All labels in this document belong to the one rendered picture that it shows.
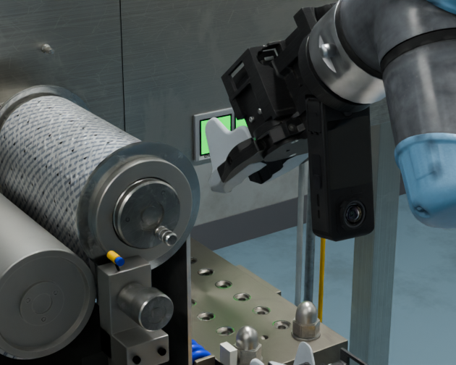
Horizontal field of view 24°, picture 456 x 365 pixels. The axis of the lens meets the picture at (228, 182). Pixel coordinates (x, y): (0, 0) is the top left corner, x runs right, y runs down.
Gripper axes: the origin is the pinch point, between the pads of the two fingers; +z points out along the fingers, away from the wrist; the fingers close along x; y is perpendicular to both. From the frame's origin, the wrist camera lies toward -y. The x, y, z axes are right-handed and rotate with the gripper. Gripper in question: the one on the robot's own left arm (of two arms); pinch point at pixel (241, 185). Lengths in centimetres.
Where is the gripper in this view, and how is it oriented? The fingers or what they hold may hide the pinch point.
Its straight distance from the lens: 94.5
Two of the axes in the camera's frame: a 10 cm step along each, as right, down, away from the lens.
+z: -4.2, 3.6, 8.3
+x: -8.3, 2.0, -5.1
